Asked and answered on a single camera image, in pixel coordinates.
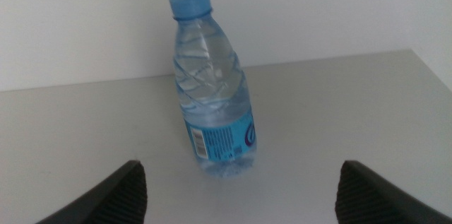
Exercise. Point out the clear water bottle blue cap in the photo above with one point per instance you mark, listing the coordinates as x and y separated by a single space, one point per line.
212 93

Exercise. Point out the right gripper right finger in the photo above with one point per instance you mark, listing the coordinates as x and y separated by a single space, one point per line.
363 195

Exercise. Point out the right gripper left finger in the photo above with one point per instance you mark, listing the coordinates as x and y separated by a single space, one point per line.
120 195

